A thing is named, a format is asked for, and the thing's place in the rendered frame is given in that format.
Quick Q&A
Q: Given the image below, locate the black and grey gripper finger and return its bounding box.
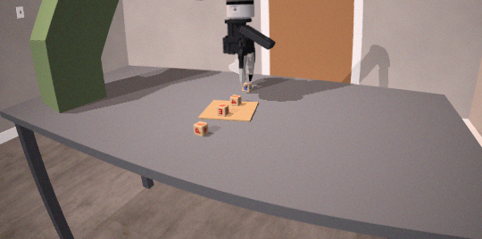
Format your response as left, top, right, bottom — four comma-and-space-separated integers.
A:
245, 48, 255, 81
229, 45, 247, 87

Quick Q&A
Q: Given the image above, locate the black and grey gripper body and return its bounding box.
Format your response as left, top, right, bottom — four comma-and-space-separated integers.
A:
222, 18, 254, 55

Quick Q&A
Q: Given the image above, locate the peach flat mat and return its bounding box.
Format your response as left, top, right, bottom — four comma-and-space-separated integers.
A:
198, 100, 258, 122

